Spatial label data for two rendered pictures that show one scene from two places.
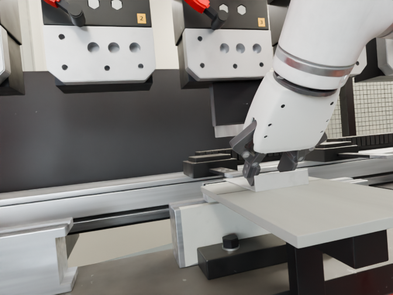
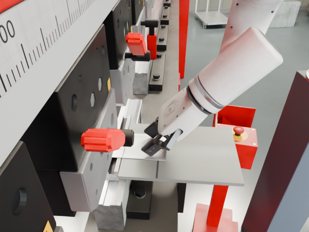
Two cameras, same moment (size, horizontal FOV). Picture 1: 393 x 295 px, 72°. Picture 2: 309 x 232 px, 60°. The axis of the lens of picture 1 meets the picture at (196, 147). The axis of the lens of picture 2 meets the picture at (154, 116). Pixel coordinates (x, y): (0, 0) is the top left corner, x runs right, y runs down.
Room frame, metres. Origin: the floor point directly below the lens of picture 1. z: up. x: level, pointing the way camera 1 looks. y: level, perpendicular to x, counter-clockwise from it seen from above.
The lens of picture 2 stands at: (0.26, 0.33, 1.44)
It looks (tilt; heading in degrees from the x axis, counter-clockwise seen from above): 37 degrees down; 289
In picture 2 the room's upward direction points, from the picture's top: straight up
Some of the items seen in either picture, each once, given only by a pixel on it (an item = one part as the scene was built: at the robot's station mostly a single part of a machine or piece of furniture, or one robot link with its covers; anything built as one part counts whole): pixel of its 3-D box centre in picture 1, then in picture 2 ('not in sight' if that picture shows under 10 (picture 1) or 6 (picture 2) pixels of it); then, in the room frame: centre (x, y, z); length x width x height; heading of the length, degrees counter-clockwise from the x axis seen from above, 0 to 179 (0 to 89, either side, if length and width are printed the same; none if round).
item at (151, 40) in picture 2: not in sight; (149, 40); (0.47, -0.25, 1.20); 0.04 x 0.02 x 0.10; 15
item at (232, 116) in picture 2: not in sight; (233, 132); (0.23, -0.54, 0.75); 0.20 x 0.16 x 0.18; 96
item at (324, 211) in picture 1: (294, 195); (180, 151); (0.35, -0.12, 1.00); 0.26 x 0.18 x 0.01; 15
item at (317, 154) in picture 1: (347, 151); not in sight; (0.75, -0.42, 1.01); 0.26 x 0.12 x 0.05; 15
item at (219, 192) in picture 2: not in sight; (220, 189); (0.23, -0.54, 0.39); 0.06 x 0.06 x 0.54; 6
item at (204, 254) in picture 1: (286, 244); (144, 166); (0.45, -0.14, 0.89); 0.30 x 0.05 x 0.03; 105
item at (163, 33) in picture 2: not in sight; (162, 37); (0.70, -1.07, 0.89); 0.30 x 0.05 x 0.03; 105
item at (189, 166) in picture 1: (218, 166); not in sight; (0.65, -0.05, 1.01); 0.26 x 0.12 x 0.05; 15
